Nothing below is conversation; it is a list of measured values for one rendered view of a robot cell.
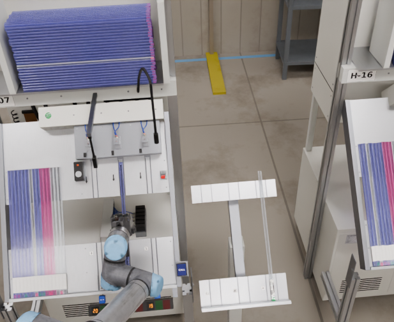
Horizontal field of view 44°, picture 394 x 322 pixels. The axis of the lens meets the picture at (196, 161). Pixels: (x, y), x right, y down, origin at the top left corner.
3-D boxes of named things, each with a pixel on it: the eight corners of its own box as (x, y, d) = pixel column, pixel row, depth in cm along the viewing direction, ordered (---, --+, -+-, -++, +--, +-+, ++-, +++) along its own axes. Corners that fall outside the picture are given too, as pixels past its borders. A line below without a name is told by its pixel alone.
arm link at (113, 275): (123, 297, 162) (128, 266, 161) (94, 287, 166) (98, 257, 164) (134, 289, 170) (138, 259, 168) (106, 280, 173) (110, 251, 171)
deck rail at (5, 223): (15, 298, 197) (9, 301, 191) (9, 299, 197) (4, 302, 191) (6, 125, 203) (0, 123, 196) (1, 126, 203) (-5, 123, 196)
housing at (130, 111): (165, 124, 206) (163, 118, 192) (48, 132, 204) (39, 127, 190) (163, 105, 207) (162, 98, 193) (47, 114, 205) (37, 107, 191)
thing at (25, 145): (170, 191, 203) (169, 191, 198) (9, 204, 200) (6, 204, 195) (163, 114, 205) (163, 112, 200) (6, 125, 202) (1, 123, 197)
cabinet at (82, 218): (185, 320, 264) (179, 243, 225) (55, 332, 260) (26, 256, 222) (179, 232, 314) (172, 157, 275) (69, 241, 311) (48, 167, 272)
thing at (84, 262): (176, 282, 197) (176, 283, 194) (12, 297, 195) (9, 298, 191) (173, 236, 199) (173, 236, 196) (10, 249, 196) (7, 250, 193)
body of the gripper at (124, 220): (131, 212, 186) (128, 221, 175) (133, 233, 188) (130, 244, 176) (111, 213, 186) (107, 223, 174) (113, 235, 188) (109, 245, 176)
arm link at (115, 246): (101, 262, 161) (104, 237, 159) (105, 250, 171) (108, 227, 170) (124, 265, 161) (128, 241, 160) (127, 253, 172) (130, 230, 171)
